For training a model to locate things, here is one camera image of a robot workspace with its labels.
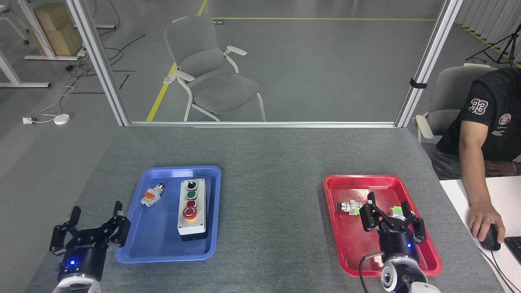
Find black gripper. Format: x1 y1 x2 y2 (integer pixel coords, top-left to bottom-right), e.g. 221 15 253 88
359 192 427 262
49 201 131 282

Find grey control box with buttons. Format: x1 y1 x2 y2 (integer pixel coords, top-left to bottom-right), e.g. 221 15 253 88
177 178 207 241

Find black push button green block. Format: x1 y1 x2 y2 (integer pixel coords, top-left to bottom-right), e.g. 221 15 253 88
336 199 363 216

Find red push button orange block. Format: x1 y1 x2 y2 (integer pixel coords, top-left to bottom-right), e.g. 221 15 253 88
140 184 165 208

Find brown cardboard box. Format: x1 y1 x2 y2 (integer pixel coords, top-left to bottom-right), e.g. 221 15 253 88
31 3 84 57

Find person's right hand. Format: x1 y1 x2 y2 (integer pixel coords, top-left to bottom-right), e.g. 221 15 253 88
468 203 506 244

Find red plastic tray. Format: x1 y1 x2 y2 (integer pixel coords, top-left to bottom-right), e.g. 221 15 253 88
323 175 443 277

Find white desk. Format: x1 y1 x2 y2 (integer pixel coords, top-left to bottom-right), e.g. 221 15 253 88
439 176 521 293

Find blue plastic tray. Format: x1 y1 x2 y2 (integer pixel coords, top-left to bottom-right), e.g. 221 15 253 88
115 165 222 264

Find black computer mouse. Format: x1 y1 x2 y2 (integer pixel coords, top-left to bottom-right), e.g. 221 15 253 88
478 223 501 251

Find black keyboard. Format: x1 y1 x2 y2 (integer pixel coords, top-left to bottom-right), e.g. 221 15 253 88
504 236 521 265

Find grey office chair of person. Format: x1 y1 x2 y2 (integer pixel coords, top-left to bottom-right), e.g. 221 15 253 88
412 63 498 144

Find person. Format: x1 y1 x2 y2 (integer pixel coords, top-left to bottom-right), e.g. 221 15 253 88
431 67 521 245

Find grey chair with white armrests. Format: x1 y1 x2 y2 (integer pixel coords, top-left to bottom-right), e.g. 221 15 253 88
164 15 267 122

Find black tripod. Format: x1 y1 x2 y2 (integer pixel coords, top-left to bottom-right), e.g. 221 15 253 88
466 22 521 68

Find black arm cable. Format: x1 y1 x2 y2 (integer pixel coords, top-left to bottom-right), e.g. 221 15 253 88
358 251 385 293

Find black mouse cable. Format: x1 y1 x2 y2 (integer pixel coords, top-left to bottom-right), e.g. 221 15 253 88
478 247 518 293

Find white floor cable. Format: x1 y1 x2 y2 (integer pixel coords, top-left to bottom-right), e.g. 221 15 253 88
33 51 88 123

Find silver aluminium post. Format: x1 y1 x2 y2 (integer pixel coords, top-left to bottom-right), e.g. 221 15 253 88
65 0 131 127
396 0 464 128

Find silver aluminium rail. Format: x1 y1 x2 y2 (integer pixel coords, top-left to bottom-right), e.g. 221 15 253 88
129 121 398 128

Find white desk leg frame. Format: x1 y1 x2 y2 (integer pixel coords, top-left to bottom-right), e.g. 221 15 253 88
16 0 80 61
0 49 51 88

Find black floor cable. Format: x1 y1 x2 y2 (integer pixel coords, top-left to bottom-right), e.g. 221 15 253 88
65 35 146 79

